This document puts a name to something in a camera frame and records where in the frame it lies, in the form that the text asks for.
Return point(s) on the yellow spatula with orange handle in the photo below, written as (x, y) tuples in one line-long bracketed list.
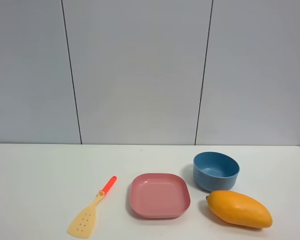
[(83, 224)]

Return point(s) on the pink square plate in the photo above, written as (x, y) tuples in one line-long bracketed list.
[(159, 196)]

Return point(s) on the blue plastic bowl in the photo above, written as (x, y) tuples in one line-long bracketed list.
[(214, 171)]

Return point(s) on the yellow orange mango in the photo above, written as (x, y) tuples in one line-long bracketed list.
[(239, 209)]

